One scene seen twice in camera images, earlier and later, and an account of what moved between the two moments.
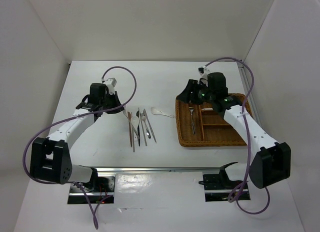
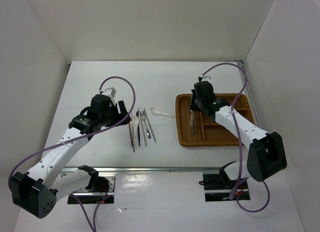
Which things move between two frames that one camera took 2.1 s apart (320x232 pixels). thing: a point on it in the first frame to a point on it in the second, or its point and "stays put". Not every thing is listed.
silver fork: x=124 y=112 to x=191 y=117
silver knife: x=145 y=111 stays put
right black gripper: x=186 y=95 to x=192 y=106
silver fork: x=143 y=116 stays put
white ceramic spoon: x=155 y=110 stays put
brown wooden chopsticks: x=129 y=119 stays put
